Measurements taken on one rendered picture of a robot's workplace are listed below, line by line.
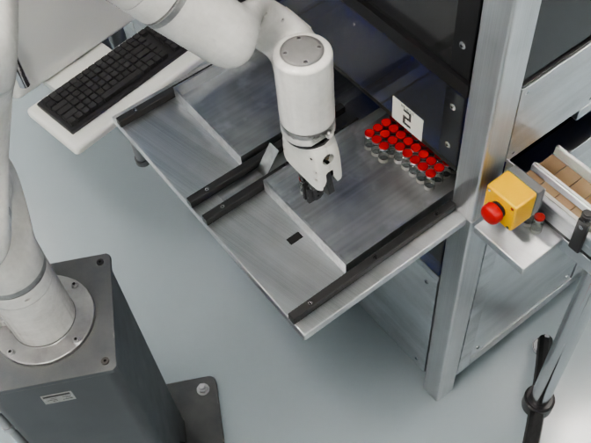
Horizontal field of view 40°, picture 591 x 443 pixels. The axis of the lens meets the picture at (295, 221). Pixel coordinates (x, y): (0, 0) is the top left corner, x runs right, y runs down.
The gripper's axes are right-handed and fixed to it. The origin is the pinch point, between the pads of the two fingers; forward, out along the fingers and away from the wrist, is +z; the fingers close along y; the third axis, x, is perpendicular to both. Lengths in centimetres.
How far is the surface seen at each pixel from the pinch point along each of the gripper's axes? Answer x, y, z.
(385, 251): -10.2, -7.7, 20.3
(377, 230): -13.0, -2.2, 22.1
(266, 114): -14.6, 36.4, 22.1
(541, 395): -43, -33, 90
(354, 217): -11.6, 3.1, 22.1
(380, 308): -28, 12, 91
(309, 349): -10, 23, 110
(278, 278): 8.3, 1.7, 22.3
